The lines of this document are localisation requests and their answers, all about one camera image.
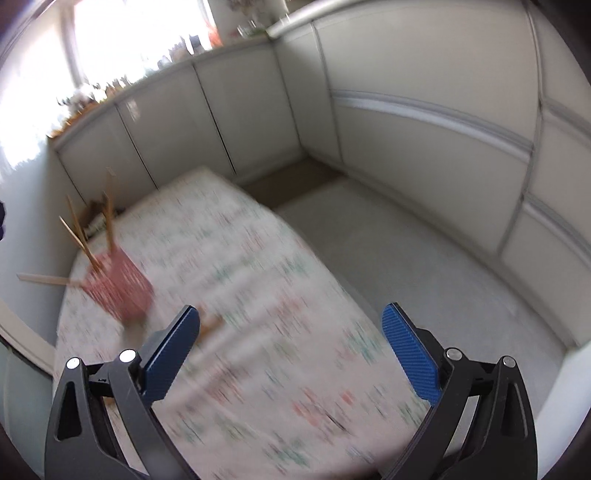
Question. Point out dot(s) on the kitchen window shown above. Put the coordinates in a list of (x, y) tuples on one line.
[(138, 37)]

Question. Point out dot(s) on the sliding glass door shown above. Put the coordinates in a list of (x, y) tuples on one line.
[(23, 392)]

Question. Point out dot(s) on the row of condiment bottles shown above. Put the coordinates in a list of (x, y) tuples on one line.
[(99, 92)]

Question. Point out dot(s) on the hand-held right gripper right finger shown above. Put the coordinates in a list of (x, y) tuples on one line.
[(411, 355)]

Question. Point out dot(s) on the pile of wooden chopsticks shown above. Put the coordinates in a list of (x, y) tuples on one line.
[(78, 243)]

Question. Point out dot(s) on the brown floor mat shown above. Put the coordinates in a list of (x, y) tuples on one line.
[(295, 182)]

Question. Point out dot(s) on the floral tablecloth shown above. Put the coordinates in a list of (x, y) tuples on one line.
[(258, 277)]

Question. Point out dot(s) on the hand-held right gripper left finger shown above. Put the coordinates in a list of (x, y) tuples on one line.
[(168, 355)]

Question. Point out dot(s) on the white kitchen countertop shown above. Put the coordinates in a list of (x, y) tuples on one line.
[(288, 24)]

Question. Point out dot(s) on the white kitchen cabinets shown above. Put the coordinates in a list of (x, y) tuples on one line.
[(415, 92)]

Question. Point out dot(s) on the pink perforated utensil holder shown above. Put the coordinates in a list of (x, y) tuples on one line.
[(120, 286)]

